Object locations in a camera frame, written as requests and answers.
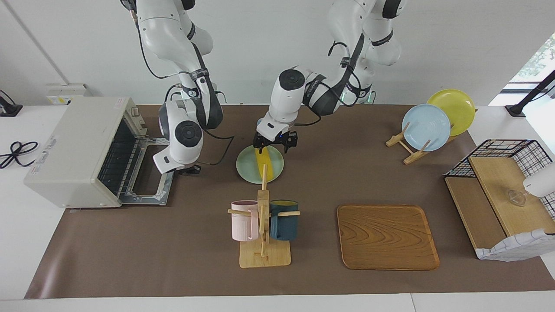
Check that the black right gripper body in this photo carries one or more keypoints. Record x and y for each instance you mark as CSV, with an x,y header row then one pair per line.
x,y
189,170

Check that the light blue plate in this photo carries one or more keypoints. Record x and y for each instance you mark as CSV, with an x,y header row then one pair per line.
x,y
427,128

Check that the white checkered cloth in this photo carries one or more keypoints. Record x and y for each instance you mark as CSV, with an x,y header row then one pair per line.
x,y
516,249

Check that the brown wooden tray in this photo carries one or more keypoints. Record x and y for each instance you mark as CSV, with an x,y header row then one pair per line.
x,y
386,238

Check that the pale green plate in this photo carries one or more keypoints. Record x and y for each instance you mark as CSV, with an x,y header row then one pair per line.
x,y
247,167

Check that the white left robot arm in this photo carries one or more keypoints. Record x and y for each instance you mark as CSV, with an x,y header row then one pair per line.
x,y
290,95

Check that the wooden plate rack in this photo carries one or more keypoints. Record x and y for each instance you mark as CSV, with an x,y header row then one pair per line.
x,y
412,154

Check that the small clear glass object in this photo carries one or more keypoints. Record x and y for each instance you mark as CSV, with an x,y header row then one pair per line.
x,y
516,197

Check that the white toaster oven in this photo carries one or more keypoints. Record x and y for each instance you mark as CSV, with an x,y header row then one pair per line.
x,y
69,151

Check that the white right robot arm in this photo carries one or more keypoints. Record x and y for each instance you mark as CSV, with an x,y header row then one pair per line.
x,y
182,138

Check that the wooden mug rack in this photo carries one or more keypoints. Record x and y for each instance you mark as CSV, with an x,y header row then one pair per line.
x,y
263,255

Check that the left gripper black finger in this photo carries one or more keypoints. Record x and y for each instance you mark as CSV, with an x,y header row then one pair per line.
x,y
288,147
259,149

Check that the brown table mat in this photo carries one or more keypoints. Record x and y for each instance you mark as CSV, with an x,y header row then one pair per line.
x,y
195,260

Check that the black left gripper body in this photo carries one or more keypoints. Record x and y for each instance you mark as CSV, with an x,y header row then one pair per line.
x,y
275,138

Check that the black clamp stand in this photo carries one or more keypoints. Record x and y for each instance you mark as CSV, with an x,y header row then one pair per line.
x,y
8,109

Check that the dark blue mug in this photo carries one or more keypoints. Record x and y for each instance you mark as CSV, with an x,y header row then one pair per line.
x,y
286,225

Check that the white power strip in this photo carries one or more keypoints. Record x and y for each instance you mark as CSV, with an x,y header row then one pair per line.
x,y
65,92

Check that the light wooden board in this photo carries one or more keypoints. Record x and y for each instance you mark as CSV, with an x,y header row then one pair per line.
x,y
498,182

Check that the pink mug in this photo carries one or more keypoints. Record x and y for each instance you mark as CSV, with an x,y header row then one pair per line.
x,y
243,223

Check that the white rounded device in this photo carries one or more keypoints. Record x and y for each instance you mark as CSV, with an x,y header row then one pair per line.
x,y
542,182

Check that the yellow plate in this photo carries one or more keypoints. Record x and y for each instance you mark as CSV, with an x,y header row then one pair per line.
x,y
459,108

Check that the darker wooden board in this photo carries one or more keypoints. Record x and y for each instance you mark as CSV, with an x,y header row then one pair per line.
x,y
472,212

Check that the black angled stand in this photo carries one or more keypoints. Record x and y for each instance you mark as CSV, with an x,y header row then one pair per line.
x,y
527,100

